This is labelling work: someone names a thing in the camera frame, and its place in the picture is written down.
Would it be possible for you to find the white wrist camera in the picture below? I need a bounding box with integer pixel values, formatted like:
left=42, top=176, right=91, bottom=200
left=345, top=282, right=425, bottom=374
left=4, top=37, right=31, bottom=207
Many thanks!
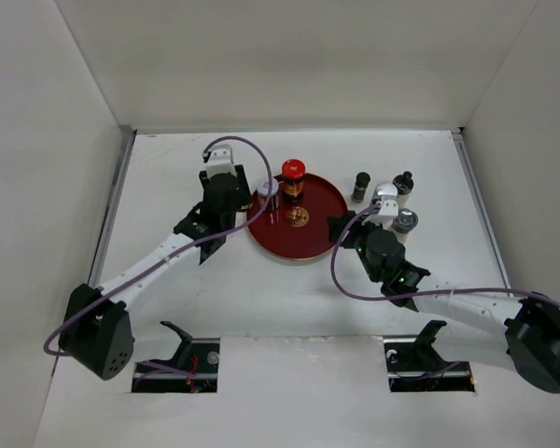
left=203, top=144, right=236, bottom=178
left=370, top=199, right=399, bottom=227

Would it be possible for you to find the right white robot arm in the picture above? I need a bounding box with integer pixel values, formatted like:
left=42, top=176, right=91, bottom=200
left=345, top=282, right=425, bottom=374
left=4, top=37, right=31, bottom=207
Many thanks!
left=327, top=207, right=560, bottom=394

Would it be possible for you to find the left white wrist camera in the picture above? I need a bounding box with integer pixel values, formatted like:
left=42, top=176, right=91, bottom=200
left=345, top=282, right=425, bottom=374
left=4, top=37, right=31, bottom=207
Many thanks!
left=203, top=144, right=236, bottom=178

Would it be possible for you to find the red lid sauce jar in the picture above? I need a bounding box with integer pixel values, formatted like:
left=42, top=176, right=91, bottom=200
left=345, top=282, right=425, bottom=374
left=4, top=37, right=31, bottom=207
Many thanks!
left=281, top=159, right=306, bottom=203

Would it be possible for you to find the round red lacquer tray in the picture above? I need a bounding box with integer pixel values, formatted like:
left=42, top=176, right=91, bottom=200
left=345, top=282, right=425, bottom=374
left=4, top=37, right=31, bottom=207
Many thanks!
left=248, top=174, right=347, bottom=260

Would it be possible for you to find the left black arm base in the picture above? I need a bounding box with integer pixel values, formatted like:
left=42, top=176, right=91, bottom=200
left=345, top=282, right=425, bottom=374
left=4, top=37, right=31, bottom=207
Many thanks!
left=131, top=321, right=221, bottom=394

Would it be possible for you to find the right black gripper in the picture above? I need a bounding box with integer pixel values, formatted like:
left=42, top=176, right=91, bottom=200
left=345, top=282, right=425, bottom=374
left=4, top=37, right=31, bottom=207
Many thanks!
left=327, top=210, right=387, bottom=283

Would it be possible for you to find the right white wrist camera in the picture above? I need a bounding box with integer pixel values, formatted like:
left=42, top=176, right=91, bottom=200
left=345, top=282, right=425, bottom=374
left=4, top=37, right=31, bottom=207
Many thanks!
left=370, top=199, right=399, bottom=227

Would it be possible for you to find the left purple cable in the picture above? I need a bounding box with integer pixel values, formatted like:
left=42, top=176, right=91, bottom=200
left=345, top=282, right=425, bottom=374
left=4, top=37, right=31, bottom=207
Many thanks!
left=42, top=134, right=274, bottom=370

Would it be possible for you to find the purple label spice jar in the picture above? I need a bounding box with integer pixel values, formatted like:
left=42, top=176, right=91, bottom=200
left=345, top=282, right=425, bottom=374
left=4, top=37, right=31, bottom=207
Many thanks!
left=257, top=178, right=279, bottom=213

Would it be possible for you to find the silver lid white shaker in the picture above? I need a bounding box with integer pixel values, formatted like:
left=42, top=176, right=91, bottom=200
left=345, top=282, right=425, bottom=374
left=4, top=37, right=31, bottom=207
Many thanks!
left=370, top=183, right=399, bottom=205

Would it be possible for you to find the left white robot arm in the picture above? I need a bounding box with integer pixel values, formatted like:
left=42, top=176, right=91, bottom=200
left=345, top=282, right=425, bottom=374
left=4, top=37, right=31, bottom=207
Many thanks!
left=58, top=165, right=251, bottom=381

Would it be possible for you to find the small black spice bottle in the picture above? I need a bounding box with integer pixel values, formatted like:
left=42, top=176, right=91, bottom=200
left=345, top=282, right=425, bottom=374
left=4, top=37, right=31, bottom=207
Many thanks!
left=351, top=172, right=371, bottom=203

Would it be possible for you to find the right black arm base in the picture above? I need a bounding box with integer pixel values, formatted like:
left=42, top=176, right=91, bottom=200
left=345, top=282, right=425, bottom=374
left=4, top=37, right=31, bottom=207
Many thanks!
left=383, top=320, right=475, bottom=393

